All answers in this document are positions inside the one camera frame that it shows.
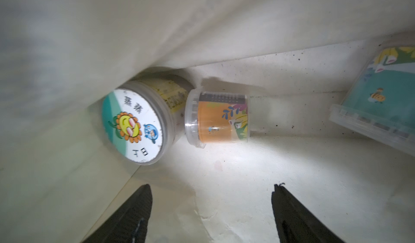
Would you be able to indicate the teal bee label jar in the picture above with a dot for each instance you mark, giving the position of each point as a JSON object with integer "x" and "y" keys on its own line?
{"x": 381, "y": 103}

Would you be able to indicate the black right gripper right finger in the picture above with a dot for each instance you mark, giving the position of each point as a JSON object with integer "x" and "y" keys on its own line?
{"x": 295, "y": 223}

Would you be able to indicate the white lid flower jar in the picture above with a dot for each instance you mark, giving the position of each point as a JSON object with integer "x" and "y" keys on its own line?
{"x": 143, "y": 118}

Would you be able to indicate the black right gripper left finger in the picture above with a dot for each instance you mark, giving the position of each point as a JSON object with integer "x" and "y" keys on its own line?
{"x": 129, "y": 223}

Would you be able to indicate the orange label jar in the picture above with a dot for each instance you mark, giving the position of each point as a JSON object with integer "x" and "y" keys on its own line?
{"x": 216, "y": 117}

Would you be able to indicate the cream canvas tote bag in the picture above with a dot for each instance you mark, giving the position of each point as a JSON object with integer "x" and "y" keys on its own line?
{"x": 61, "y": 178}

